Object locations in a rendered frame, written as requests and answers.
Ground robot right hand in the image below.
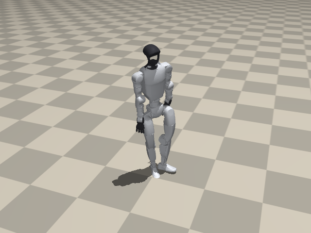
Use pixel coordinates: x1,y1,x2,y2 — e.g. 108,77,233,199
136,118,144,133

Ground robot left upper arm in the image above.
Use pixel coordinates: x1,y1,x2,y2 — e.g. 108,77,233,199
162,62,174,90

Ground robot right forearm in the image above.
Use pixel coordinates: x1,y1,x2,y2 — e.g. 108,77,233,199
135,97,144,123

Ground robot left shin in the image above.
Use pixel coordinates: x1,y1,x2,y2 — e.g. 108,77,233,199
159,140,171,166

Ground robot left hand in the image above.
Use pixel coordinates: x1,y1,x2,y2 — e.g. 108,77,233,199
162,100,172,116

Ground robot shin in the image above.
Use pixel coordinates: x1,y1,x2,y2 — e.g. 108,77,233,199
159,140,171,166
145,142,156,169

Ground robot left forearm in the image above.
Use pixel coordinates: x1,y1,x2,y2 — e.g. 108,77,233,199
165,88,173,103

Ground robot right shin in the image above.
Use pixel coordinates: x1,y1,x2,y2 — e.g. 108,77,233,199
145,142,156,169

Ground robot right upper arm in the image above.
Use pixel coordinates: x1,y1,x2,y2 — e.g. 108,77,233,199
132,71,146,104

